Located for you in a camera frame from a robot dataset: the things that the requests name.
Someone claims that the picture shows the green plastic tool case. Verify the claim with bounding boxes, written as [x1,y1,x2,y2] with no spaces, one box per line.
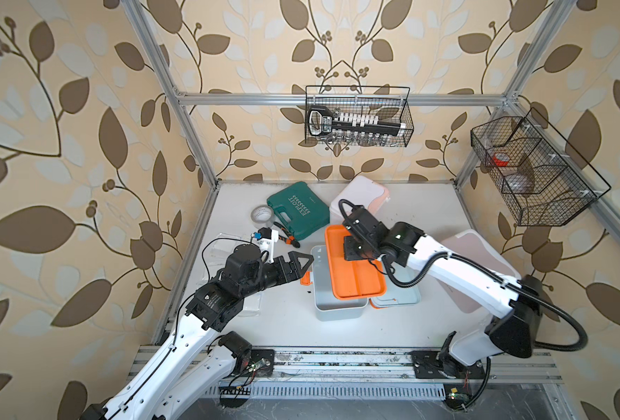
[266,181,330,241]

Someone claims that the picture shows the white box pink trim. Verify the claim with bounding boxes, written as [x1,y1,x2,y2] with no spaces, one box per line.
[329,175,391,225]

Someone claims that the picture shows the orange tray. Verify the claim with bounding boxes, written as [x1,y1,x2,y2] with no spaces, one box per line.
[324,225,387,300]

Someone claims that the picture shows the orange black pliers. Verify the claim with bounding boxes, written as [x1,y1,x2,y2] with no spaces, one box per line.
[273,222,301,249]

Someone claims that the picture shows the blue box orange trim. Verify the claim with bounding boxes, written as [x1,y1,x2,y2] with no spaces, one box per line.
[301,245,421,321]

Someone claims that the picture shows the red tape roll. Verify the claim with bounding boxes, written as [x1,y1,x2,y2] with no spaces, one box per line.
[490,152,511,167]

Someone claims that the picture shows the grey duct tape roll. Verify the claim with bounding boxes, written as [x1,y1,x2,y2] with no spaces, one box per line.
[250,205,276,229]

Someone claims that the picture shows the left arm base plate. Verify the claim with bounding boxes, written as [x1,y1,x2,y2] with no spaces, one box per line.
[217,332,276,377]

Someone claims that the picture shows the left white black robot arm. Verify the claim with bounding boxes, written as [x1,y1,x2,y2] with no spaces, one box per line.
[81,243,314,419]

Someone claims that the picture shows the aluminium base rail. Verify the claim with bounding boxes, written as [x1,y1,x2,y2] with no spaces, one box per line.
[127,345,563,383]

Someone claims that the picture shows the black corrugated cable conduit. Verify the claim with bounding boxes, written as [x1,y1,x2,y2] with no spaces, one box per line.
[337,198,590,353]

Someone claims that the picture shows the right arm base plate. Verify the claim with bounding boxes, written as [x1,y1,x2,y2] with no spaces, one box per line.
[410,332,486,381]

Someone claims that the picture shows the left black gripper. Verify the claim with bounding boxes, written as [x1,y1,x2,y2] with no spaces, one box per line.
[236,252,313,300]

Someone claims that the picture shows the black socket set rail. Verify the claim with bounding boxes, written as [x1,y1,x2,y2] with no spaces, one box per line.
[305,107,409,137]

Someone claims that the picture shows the right wire basket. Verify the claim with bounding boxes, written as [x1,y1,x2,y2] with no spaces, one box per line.
[470,108,611,228]

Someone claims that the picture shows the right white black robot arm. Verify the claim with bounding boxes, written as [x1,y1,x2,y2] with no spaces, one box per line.
[338,199,542,376]

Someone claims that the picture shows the pink first aid box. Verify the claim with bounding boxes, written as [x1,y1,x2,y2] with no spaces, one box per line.
[439,229,521,313]

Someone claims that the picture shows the back wire basket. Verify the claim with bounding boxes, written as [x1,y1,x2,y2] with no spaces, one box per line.
[305,85,414,148]

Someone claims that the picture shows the wire basket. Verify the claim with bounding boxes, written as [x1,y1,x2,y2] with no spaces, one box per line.
[305,85,414,148]
[470,108,611,228]

